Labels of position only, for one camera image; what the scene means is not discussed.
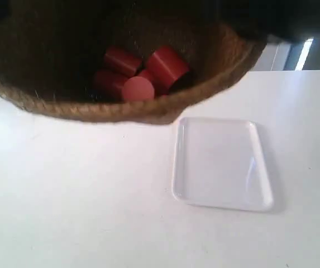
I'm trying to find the red cylinder middle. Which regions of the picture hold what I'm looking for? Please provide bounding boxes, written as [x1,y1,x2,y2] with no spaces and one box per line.
[138,69,163,96]

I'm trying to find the brown woven basket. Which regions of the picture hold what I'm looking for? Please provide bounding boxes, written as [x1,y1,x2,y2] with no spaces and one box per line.
[0,1,266,125]

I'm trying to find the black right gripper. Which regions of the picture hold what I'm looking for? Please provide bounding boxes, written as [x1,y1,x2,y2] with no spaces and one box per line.
[221,1,320,42]

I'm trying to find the white rectangular plastic tray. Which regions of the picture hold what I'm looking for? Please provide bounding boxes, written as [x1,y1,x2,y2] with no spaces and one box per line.
[171,117,274,212]

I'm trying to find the red cylinder upper right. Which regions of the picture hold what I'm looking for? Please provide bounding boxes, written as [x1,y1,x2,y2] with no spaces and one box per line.
[145,46,190,90]

